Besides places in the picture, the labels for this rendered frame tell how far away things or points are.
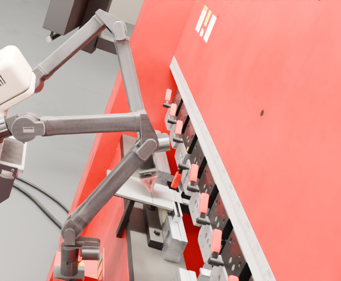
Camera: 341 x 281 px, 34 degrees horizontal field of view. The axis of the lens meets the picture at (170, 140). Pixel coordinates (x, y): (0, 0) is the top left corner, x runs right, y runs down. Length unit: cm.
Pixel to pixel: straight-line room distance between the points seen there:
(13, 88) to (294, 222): 104
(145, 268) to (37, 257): 148
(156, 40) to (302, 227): 185
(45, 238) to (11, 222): 24
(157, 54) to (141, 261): 124
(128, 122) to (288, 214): 69
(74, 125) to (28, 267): 166
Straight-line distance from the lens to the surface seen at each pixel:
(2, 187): 199
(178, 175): 199
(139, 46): 286
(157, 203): 214
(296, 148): 129
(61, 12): 299
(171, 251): 205
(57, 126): 175
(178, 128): 219
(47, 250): 345
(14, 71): 185
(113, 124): 174
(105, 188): 179
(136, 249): 206
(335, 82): 123
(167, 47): 288
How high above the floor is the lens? 193
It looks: 19 degrees down
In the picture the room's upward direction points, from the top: 22 degrees clockwise
